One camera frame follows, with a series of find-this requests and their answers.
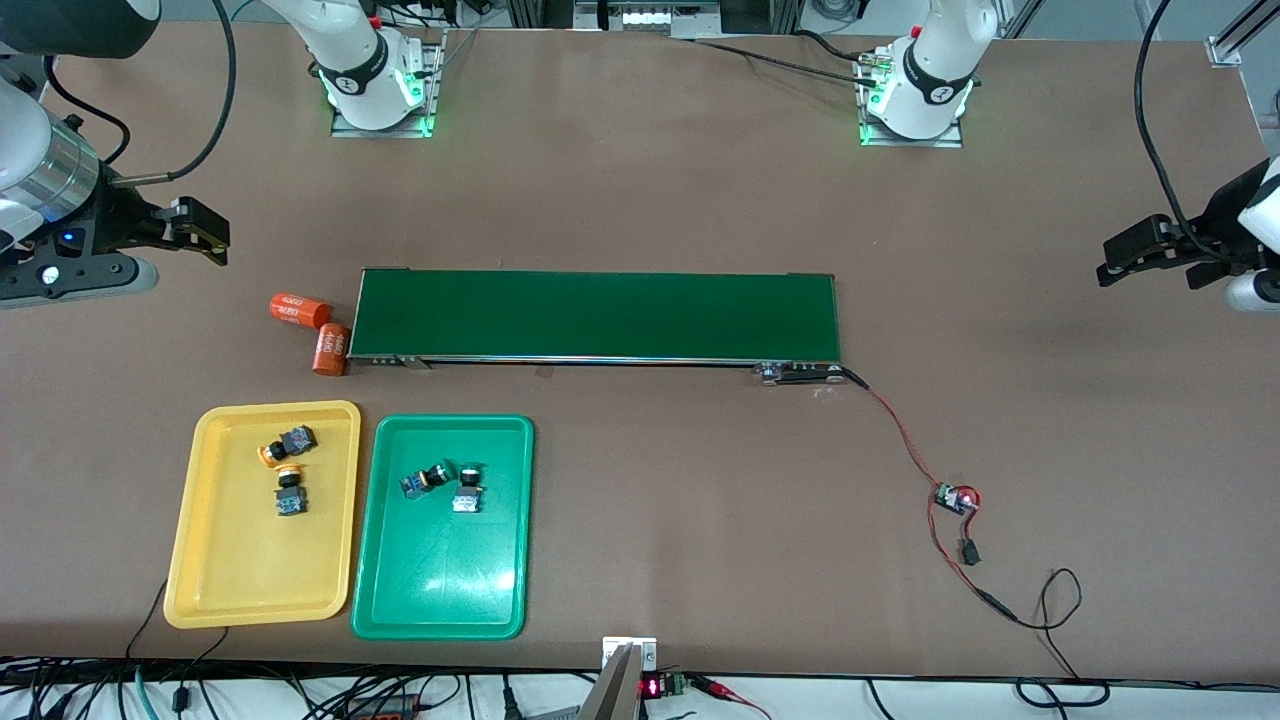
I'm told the orange cylindrical battery cell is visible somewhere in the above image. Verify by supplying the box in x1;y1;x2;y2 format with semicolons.
269;292;333;330
312;322;352;378

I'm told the yellow push button switch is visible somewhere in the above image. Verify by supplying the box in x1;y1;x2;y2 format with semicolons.
257;425;319;469
274;465;309;518

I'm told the yellow plastic tray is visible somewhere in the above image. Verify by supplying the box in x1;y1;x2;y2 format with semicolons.
163;400;362;630

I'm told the green plastic tray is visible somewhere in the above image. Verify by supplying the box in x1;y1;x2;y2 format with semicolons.
351;414;535;641

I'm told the green conveyor belt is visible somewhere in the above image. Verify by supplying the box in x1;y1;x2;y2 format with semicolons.
346;267;849;387

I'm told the white box device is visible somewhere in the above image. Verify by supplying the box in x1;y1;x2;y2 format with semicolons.
573;0;723;39

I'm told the red clip lead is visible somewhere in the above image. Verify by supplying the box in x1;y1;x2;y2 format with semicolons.
690;676;773;720

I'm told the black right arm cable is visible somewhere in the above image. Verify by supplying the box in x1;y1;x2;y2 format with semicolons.
110;0;237;186

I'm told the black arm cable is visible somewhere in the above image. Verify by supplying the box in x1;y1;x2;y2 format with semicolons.
1134;0;1231;263
110;0;237;186

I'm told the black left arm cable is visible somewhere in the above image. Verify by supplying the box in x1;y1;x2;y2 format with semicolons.
1134;0;1231;263

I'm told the aluminium frame profile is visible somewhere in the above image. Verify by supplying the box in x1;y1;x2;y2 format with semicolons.
1205;0;1280;69

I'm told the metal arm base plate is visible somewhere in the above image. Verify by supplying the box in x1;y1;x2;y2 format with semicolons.
330;28;446;139
858;50;966;150

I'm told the red and black wire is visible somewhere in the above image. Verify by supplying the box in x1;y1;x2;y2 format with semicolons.
842;368;1019;623

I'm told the thin black cable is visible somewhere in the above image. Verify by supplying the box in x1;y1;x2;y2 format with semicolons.
1015;568;1111;709

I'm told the black table cable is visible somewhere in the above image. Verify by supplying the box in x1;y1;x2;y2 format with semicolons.
690;38;883;91

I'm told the small metal bracket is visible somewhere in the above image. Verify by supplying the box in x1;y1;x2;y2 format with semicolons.
603;637;658;671

